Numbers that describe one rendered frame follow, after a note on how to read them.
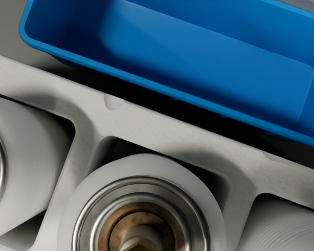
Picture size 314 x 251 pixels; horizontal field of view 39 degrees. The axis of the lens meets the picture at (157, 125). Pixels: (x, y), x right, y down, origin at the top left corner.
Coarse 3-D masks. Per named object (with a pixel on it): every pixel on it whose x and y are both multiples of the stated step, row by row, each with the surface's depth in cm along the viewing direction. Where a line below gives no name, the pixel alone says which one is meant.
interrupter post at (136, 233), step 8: (128, 232) 23; (136, 232) 22; (144, 232) 22; (152, 232) 23; (128, 240) 21; (136, 240) 21; (144, 240) 21; (152, 240) 21; (160, 240) 23; (120, 248) 21; (160, 248) 21
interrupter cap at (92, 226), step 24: (96, 192) 24; (120, 192) 24; (144, 192) 24; (168, 192) 24; (96, 216) 24; (120, 216) 24; (144, 216) 24; (168, 216) 24; (192, 216) 24; (72, 240) 24; (96, 240) 24; (120, 240) 24; (168, 240) 24; (192, 240) 24
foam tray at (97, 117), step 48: (0, 96) 41; (48, 96) 31; (96, 96) 31; (96, 144) 31; (144, 144) 31; (192, 144) 31; (240, 144) 31; (240, 192) 31; (288, 192) 31; (0, 240) 32; (48, 240) 31
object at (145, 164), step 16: (128, 160) 25; (144, 160) 25; (160, 160) 25; (96, 176) 24; (112, 176) 24; (160, 176) 24; (176, 176) 24; (192, 176) 25; (80, 192) 24; (192, 192) 24; (208, 192) 25; (64, 208) 25; (80, 208) 24; (208, 208) 24; (64, 224) 24; (208, 224) 24; (224, 224) 25; (64, 240) 24; (224, 240) 25
